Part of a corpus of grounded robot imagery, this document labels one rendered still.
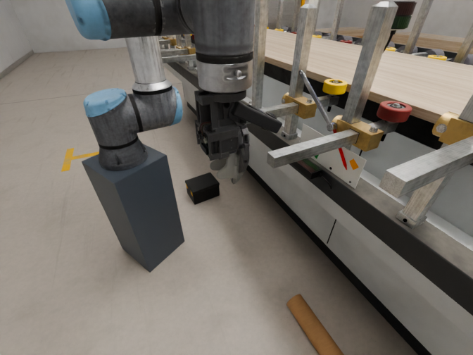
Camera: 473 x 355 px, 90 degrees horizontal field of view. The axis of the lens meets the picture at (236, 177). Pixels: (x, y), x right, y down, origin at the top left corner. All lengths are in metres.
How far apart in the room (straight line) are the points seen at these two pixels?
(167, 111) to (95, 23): 0.59
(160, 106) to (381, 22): 0.72
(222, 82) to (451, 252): 0.61
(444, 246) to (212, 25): 0.66
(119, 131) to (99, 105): 0.11
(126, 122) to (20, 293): 1.05
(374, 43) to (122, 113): 0.79
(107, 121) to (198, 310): 0.90
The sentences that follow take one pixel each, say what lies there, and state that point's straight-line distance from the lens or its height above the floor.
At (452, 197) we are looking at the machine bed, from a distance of 0.92.
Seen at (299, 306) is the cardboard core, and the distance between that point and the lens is 1.21.
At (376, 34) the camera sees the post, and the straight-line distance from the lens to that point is 0.70.
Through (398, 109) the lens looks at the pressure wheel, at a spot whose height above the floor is 0.91.
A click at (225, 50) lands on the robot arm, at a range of 0.38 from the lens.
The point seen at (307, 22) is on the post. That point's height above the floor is 1.09.
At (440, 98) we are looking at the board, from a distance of 1.00.
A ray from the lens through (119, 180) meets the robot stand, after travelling 1.00.
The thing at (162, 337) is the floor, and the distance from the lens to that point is 1.25.
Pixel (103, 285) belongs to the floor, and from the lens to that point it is 1.47.
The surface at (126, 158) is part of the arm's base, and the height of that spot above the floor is 0.65.
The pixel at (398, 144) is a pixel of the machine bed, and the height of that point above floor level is 0.77.
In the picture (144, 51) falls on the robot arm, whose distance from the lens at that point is 0.97.
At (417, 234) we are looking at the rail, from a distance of 0.72.
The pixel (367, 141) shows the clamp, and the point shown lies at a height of 0.85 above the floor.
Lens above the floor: 1.15
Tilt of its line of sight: 37 degrees down
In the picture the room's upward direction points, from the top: straight up
